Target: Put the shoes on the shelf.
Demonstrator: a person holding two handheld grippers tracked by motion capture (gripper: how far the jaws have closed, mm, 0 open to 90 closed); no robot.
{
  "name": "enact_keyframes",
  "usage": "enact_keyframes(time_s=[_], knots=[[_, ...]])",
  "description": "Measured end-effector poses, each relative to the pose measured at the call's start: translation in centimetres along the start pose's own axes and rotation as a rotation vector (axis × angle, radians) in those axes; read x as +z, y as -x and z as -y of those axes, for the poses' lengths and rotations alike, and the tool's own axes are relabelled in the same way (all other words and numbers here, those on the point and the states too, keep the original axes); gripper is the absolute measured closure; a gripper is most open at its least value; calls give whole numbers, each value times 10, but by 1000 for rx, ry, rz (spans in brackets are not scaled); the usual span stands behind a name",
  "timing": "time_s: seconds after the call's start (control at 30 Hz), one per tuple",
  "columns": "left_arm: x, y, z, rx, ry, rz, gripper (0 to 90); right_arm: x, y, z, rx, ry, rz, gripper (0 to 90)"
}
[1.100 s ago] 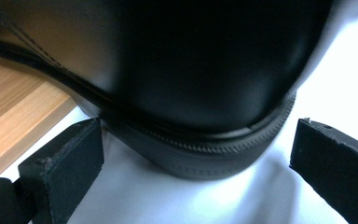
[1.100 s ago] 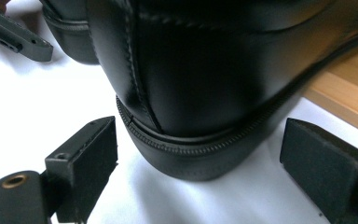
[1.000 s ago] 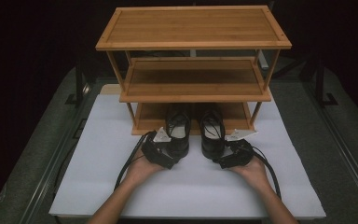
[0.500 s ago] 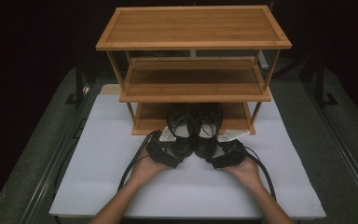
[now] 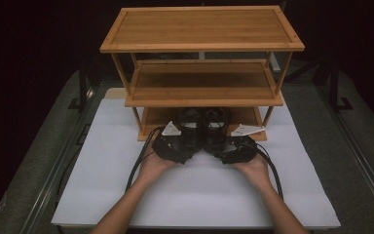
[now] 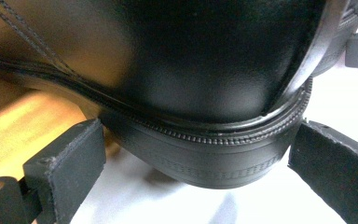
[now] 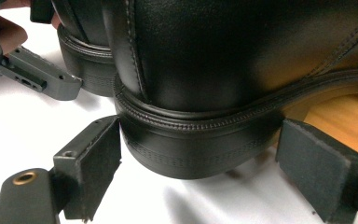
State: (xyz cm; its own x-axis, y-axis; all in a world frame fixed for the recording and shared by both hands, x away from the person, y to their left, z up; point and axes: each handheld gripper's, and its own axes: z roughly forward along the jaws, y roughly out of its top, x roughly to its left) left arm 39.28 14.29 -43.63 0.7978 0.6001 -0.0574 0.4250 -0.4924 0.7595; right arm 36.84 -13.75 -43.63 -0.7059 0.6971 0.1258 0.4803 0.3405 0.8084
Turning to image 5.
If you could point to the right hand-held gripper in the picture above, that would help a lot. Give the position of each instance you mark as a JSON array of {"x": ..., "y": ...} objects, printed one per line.
[{"x": 238, "y": 151}]

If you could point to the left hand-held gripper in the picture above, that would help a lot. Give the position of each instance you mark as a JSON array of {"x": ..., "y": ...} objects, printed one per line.
[{"x": 172, "y": 148}]

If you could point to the black leather shoe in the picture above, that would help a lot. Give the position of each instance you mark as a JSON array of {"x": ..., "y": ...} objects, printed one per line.
[
  {"x": 190, "y": 130},
  {"x": 216, "y": 136}
]

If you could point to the wooden shoe rack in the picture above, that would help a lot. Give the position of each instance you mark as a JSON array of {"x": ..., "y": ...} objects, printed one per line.
[{"x": 201, "y": 29}]

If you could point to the person's right hand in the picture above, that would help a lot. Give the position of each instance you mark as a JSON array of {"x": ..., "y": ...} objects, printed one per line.
[{"x": 254, "y": 170}]

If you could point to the person's left hand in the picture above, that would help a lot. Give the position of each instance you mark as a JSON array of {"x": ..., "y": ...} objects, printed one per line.
[{"x": 154, "y": 169}]

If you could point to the white table mat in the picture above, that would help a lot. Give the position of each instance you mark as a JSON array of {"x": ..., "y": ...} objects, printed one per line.
[{"x": 191, "y": 191}]

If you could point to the black metal stand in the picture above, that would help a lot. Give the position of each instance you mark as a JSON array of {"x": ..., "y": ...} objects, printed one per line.
[
  {"x": 82, "y": 87},
  {"x": 335, "y": 84}
]

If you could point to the aluminium frame rail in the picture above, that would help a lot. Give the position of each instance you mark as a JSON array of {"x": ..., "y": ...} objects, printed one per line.
[
  {"x": 58, "y": 175},
  {"x": 360, "y": 156}
]

